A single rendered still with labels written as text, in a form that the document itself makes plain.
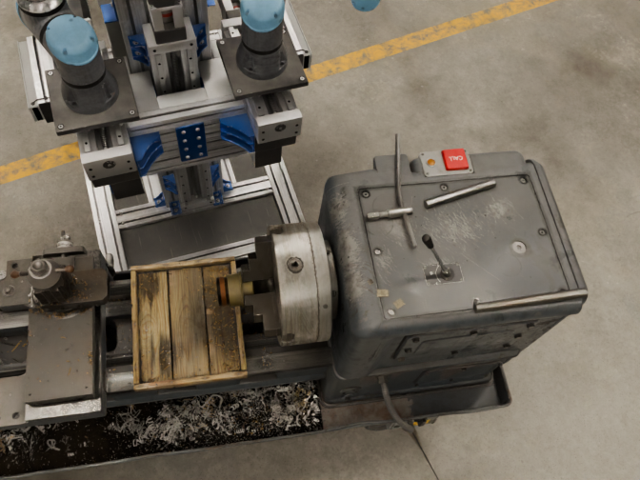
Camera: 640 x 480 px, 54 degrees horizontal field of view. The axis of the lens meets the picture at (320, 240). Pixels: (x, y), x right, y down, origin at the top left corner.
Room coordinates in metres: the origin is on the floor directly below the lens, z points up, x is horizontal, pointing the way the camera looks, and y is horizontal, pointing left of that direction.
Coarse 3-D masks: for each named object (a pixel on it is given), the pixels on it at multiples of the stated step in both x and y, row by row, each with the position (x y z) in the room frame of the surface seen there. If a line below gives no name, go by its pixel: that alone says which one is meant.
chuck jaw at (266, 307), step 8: (248, 296) 0.57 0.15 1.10; (256, 296) 0.57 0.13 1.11; (264, 296) 0.57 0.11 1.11; (272, 296) 0.58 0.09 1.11; (248, 304) 0.54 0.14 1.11; (256, 304) 0.55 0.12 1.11; (264, 304) 0.55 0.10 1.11; (272, 304) 0.56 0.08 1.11; (248, 312) 0.54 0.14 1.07; (256, 312) 0.53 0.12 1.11; (264, 312) 0.53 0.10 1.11; (272, 312) 0.53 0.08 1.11; (256, 320) 0.51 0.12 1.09; (264, 320) 0.51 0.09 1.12; (272, 320) 0.51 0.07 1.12; (264, 328) 0.49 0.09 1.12; (272, 328) 0.49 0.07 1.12; (280, 328) 0.50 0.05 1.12; (288, 336) 0.48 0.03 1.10
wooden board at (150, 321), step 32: (160, 288) 0.62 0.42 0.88; (192, 288) 0.64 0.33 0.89; (160, 320) 0.53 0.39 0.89; (192, 320) 0.55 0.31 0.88; (224, 320) 0.56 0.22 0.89; (160, 352) 0.44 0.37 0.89; (192, 352) 0.46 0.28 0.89; (224, 352) 0.47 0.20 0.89; (160, 384) 0.35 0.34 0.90; (192, 384) 0.37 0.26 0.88
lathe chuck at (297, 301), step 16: (288, 224) 0.75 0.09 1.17; (304, 224) 0.76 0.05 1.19; (272, 240) 0.68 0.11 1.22; (288, 240) 0.68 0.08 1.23; (304, 240) 0.69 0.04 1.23; (272, 256) 0.66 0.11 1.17; (288, 256) 0.64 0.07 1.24; (304, 256) 0.64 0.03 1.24; (288, 272) 0.60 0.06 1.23; (304, 272) 0.60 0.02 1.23; (288, 288) 0.56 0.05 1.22; (304, 288) 0.57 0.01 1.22; (288, 304) 0.53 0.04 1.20; (304, 304) 0.54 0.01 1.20; (288, 320) 0.50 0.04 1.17; (304, 320) 0.51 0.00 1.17; (304, 336) 0.49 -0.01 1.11
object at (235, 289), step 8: (240, 272) 0.62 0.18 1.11; (216, 280) 0.59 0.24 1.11; (224, 280) 0.59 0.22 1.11; (232, 280) 0.59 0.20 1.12; (240, 280) 0.60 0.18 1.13; (224, 288) 0.57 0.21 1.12; (232, 288) 0.57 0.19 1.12; (240, 288) 0.58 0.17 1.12; (248, 288) 0.59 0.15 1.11; (224, 296) 0.55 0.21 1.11; (232, 296) 0.56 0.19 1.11; (240, 296) 0.56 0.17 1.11; (224, 304) 0.54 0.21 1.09; (232, 304) 0.54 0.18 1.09; (240, 304) 0.55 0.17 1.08
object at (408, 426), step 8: (376, 376) 0.52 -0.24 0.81; (384, 376) 0.52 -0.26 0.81; (384, 384) 0.50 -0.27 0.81; (384, 392) 0.47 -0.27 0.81; (384, 400) 0.46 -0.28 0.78; (392, 408) 0.45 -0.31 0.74; (392, 416) 0.44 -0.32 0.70; (392, 424) 0.51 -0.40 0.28; (400, 424) 0.43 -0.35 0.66; (408, 424) 0.44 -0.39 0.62; (416, 424) 0.54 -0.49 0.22; (424, 424) 0.51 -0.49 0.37
